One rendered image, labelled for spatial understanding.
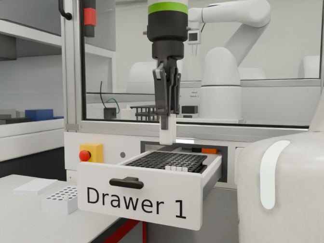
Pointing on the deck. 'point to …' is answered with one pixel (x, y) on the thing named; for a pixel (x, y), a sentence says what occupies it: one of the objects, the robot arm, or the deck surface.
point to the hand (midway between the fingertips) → (168, 129)
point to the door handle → (63, 10)
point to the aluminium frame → (74, 107)
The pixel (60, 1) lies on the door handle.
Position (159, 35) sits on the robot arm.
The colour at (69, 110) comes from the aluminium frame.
